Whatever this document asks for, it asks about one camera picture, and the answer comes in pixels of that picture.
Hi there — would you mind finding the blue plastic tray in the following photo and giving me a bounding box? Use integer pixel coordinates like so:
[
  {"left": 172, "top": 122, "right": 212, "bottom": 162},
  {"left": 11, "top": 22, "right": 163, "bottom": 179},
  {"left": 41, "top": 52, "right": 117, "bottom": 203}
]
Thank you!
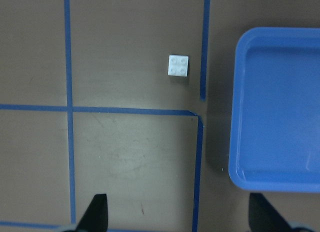
[{"left": 228, "top": 27, "right": 320, "bottom": 193}]

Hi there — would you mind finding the white block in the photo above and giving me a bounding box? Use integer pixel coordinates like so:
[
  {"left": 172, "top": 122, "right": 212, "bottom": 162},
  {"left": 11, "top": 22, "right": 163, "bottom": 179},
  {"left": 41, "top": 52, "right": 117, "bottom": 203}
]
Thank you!
[{"left": 167, "top": 54, "right": 189, "bottom": 77}]

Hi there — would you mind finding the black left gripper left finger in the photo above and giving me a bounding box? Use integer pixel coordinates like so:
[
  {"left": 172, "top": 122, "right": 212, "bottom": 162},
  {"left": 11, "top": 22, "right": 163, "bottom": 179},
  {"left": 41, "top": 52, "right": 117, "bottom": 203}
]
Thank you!
[{"left": 75, "top": 193, "right": 109, "bottom": 232}]

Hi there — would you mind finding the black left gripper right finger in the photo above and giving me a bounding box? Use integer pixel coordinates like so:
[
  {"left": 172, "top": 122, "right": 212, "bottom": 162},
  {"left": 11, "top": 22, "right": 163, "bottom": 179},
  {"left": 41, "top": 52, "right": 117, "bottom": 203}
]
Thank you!
[{"left": 248, "top": 192, "right": 292, "bottom": 232}]

